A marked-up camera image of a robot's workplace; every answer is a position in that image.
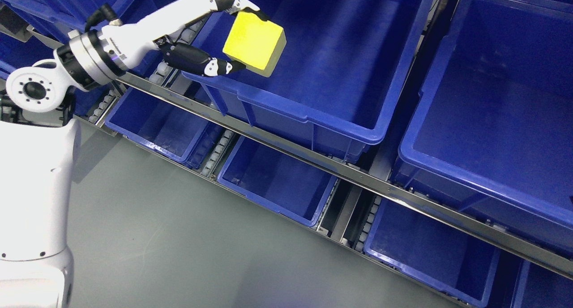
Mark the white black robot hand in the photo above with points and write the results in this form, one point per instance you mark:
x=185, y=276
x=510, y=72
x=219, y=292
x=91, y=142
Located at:
x=163, y=30

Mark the notched yellow foam block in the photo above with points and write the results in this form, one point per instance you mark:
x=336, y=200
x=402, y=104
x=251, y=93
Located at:
x=255, y=43

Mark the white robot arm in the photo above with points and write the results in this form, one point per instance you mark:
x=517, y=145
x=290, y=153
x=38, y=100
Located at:
x=36, y=261

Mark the blue bin lower middle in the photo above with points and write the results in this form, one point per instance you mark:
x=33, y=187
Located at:
x=276, y=181

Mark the blue bin shelf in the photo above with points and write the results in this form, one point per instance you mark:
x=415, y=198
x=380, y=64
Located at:
x=339, y=78
x=492, y=133

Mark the blue bin middle shelf right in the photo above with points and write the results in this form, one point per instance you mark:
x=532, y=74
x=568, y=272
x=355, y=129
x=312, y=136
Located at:
x=492, y=133

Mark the blue bin lower right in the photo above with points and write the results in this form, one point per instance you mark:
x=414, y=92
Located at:
x=433, y=253

